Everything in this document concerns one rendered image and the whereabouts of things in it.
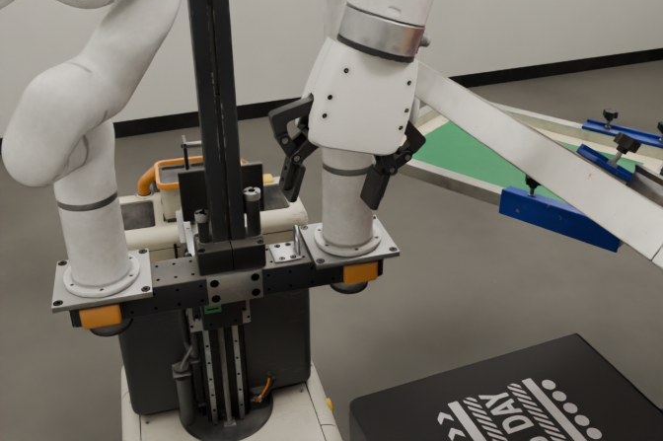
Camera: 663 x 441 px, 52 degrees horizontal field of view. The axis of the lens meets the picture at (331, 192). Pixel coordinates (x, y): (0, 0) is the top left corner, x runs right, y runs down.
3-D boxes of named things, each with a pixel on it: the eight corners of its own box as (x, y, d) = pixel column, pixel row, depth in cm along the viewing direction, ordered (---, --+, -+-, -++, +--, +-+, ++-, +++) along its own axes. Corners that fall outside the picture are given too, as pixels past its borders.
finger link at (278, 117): (349, 91, 65) (336, 145, 67) (273, 82, 62) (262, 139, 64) (354, 95, 64) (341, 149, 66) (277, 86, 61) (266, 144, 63)
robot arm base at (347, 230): (303, 218, 133) (301, 146, 126) (363, 209, 136) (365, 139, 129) (324, 260, 120) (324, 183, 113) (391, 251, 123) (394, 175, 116)
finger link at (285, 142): (303, 128, 66) (286, 189, 68) (272, 123, 64) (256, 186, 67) (314, 141, 63) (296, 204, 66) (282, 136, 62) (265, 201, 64)
